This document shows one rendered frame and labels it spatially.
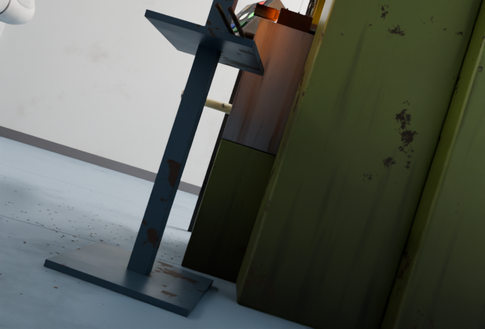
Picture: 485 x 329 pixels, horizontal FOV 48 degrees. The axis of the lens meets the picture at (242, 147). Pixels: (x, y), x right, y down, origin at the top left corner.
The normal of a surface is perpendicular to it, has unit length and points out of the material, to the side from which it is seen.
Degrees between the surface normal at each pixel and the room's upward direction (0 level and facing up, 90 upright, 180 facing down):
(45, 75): 90
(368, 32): 90
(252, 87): 90
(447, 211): 90
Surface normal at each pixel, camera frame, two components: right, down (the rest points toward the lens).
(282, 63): 0.02, -0.01
